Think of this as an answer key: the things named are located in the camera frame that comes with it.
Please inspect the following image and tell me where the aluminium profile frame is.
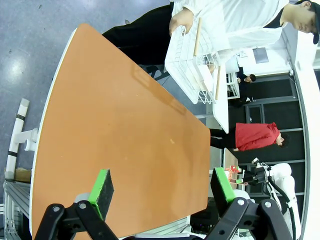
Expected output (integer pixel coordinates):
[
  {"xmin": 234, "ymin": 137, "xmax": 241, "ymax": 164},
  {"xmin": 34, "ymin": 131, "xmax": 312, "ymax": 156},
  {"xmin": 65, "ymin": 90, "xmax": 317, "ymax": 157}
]
[{"xmin": 0, "ymin": 179, "xmax": 33, "ymax": 240}]

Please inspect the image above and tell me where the white pipe stand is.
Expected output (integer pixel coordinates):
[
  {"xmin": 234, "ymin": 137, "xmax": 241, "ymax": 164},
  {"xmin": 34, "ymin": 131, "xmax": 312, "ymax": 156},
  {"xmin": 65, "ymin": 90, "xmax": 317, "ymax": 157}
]
[{"xmin": 4, "ymin": 98, "xmax": 40, "ymax": 180}]

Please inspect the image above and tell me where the seated person in black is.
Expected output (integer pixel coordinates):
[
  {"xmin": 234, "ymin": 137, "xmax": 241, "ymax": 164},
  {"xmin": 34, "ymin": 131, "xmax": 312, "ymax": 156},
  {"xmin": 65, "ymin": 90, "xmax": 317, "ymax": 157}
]
[{"xmin": 232, "ymin": 73, "xmax": 257, "ymax": 108}]

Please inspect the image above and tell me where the brown cardboard box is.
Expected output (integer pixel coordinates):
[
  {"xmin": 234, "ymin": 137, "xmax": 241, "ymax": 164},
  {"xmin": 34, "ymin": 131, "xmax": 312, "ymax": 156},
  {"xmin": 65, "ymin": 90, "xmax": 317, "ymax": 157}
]
[{"xmin": 14, "ymin": 168, "xmax": 32, "ymax": 183}]

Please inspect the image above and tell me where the person in white jacket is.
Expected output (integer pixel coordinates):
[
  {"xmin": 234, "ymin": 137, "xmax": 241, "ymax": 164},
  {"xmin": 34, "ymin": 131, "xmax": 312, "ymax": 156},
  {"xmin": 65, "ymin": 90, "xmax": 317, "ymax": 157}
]
[{"xmin": 102, "ymin": 0, "xmax": 320, "ymax": 73}]

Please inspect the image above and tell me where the white side table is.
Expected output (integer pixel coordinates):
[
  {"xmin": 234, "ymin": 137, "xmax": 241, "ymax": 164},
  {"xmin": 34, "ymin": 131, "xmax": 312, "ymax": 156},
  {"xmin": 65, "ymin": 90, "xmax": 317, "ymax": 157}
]
[{"xmin": 211, "ymin": 66, "xmax": 230, "ymax": 135}]

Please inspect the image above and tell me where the person's right hand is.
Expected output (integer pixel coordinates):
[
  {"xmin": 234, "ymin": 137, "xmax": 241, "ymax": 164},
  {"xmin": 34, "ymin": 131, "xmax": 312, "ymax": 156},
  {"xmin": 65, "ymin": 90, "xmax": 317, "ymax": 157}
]
[{"xmin": 169, "ymin": 7, "xmax": 195, "ymax": 37}]

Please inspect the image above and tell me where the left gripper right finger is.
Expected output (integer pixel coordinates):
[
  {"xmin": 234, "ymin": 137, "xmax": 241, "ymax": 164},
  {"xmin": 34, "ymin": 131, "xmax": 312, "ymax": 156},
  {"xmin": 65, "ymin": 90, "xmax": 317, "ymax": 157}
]
[{"xmin": 204, "ymin": 166, "xmax": 293, "ymax": 240}]

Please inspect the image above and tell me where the white wire dish rack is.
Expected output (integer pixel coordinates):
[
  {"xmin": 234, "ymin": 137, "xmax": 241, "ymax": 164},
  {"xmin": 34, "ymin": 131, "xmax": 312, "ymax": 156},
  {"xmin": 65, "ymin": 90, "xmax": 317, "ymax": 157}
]
[{"xmin": 164, "ymin": 16, "xmax": 223, "ymax": 105}]

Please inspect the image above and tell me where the person in red sweater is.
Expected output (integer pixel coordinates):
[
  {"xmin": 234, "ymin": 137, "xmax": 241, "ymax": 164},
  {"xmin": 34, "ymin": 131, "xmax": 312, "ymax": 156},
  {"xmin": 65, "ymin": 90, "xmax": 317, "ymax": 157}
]
[{"xmin": 209, "ymin": 121, "xmax": 290, "ymax": 152}]

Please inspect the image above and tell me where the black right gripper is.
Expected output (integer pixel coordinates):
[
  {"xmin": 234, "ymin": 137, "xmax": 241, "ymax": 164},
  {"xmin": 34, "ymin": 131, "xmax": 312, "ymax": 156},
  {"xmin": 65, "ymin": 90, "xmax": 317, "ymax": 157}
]
[{"xmin": 243, "ymin": 166, "xmax": 268, "ymax": 186}]

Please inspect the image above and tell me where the red toy object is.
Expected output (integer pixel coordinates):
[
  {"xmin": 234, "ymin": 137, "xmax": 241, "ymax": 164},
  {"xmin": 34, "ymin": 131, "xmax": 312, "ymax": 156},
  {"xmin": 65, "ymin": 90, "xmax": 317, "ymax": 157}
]
[{"xmin": 224, "ymin": 164, "xmax": 248, "ymax": 187}]

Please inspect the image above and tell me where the grey wall monitor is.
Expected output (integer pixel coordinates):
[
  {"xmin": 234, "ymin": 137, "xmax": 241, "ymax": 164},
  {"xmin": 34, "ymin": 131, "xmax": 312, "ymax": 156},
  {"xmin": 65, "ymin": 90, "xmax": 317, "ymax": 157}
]
[{"xmin": 252, "ymin": 47, "xmax": 270, "ymax": 65}]

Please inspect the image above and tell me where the light wooden table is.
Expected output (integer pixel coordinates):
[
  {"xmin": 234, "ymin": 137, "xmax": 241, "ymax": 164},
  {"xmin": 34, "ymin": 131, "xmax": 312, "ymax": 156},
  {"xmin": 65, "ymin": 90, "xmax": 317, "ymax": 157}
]
[{"xmin": 223, "ymin": 147, "xmax": 240, "ymax": 174}]

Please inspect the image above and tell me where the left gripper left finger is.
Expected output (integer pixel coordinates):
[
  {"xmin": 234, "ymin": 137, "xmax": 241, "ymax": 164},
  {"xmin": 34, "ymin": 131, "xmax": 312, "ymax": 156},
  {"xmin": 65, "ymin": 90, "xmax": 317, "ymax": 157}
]
[{"xmin": 34, "ymin": 168, "xmax": 118, "ymax": 240}]

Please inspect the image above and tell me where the black corrugated cable sleeve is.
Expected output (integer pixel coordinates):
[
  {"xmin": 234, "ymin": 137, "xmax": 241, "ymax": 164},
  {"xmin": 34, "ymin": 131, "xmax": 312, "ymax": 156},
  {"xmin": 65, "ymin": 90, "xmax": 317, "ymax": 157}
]
[{"xmin": 266, "ymin": 174, "xmax": 298, "ymax": 240}]

